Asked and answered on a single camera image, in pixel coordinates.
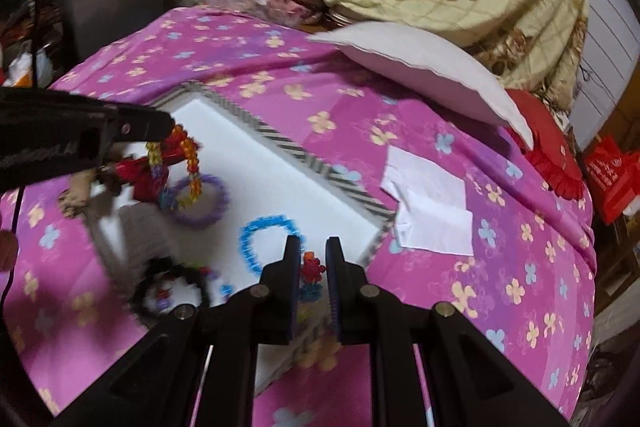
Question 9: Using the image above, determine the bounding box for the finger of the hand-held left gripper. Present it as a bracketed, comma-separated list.
[102, 104, 177, 144]

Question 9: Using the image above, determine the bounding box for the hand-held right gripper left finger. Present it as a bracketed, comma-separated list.
[50, 234, 304, 427]

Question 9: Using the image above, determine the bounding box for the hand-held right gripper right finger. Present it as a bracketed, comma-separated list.
[325, 236, 571, 427]

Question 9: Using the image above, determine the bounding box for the multicolour bead bracelet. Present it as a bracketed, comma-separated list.
[300, 251, 327, 304]

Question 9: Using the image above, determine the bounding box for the red satin bow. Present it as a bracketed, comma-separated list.
[111, 127, 175, 208]

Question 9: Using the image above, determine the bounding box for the orange translucent bead bracelet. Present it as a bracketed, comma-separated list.
[145, 124, 204, 208]

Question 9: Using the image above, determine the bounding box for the blue bead bracelet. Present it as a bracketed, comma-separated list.
[238, 215, 305, 278]

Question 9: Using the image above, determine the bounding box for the striped box with white foam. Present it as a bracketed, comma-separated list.
[87, 79, 397, 399]

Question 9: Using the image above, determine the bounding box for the purple bead bracelet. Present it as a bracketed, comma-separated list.
[166, 174, 229, 229]

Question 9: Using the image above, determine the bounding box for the white paper sheet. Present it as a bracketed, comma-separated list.
[380, 146, 475, 257]

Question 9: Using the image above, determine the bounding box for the pink floral bedsheet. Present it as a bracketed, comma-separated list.
[0, 4, 599, 427]

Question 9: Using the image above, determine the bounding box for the white pillow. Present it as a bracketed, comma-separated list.
[307, 21, 535, 148]

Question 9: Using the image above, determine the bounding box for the red cushion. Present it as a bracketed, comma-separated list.
[505, 89, 587, 198]

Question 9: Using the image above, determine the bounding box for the red plastic bag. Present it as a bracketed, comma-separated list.
[582, 134, 640, 226]

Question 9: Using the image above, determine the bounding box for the leopard print bow hair tie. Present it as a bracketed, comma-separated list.
[56, 171, 97, 219]

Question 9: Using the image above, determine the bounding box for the black bracelet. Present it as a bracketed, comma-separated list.
[131, 257, 212, 324]

